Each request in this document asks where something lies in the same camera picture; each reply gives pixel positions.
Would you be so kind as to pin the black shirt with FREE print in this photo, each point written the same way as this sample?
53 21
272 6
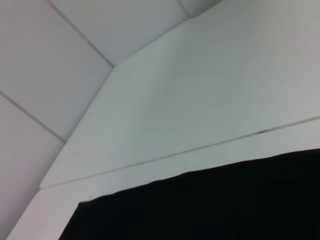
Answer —
200 205

